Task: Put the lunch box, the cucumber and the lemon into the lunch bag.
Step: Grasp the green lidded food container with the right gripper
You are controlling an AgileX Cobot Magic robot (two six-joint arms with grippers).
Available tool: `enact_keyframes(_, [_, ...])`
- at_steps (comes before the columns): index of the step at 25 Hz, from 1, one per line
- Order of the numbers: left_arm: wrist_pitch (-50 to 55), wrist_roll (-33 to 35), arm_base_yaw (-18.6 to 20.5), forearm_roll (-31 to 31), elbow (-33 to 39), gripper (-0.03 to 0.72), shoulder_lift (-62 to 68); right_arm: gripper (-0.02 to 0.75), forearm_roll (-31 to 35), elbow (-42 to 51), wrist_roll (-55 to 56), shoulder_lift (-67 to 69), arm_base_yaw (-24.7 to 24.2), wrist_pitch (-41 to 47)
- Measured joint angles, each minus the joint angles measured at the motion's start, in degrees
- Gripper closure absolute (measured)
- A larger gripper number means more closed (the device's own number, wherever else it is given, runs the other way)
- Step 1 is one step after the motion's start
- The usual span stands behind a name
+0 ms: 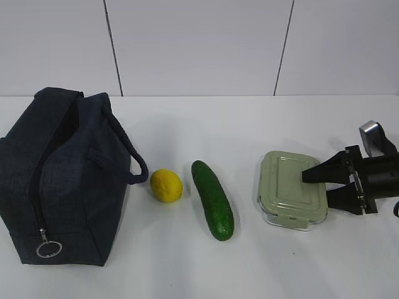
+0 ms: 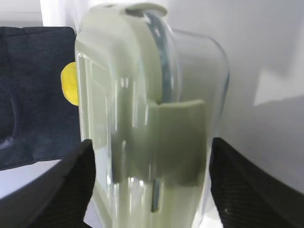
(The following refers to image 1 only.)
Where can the green cucumber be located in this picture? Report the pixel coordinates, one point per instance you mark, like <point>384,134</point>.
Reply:
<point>217,209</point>

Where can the green lidded glass container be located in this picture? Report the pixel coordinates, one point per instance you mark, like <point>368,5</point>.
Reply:
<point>285,200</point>

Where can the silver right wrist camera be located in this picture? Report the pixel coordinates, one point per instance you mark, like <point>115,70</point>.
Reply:
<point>372,138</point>

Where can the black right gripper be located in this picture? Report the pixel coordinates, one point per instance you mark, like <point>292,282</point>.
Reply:
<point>374,178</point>

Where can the dark blue lunch bag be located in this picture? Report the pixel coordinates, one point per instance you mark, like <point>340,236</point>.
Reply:
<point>65,167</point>

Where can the yellow lemon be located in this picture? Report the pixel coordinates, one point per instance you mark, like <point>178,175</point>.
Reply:
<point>166,185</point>

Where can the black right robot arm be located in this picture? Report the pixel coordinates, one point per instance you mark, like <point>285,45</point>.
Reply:
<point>392,146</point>

